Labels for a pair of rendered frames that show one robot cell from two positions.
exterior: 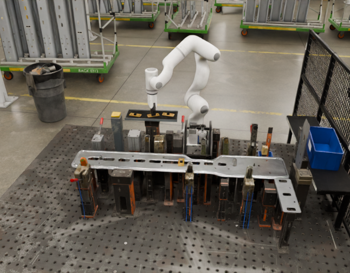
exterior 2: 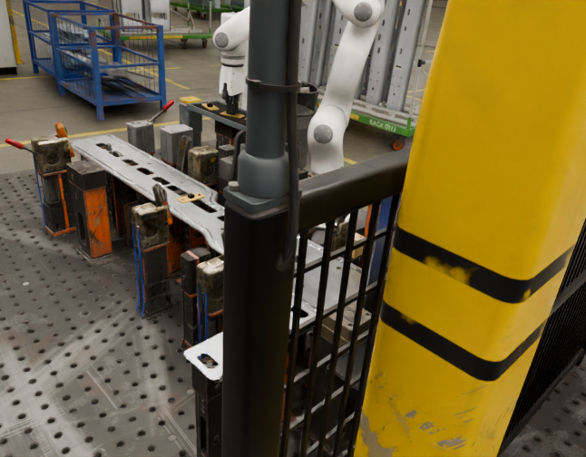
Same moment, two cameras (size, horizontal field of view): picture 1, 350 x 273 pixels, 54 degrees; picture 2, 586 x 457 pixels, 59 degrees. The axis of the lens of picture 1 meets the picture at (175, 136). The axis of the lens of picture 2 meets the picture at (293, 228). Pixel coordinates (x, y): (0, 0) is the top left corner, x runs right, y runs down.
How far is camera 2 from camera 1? 1.63 m
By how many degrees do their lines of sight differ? 34
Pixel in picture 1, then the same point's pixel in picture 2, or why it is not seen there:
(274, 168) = (329, 286)
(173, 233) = (95, 313)
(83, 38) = (400, 77)
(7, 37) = (304, 53)
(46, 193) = not seen: hidden behind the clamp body
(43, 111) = not seen: hidden behind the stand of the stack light
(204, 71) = (346, 51)
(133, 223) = (77, 268)
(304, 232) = not seen: outside the picture
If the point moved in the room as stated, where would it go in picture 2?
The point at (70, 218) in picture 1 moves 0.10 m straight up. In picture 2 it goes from (34, 223) to (29, 199)
